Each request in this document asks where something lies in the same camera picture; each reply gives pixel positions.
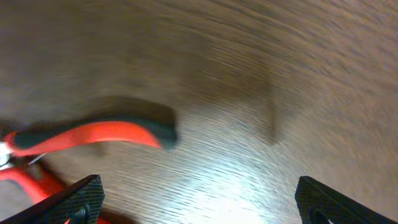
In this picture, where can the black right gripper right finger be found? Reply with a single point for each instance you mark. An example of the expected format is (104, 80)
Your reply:
(318, 203)

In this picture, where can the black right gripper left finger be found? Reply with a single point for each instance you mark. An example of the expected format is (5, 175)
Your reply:
(80, 203)

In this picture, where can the red handled small cutters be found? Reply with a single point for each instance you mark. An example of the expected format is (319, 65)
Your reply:
(20, 149)

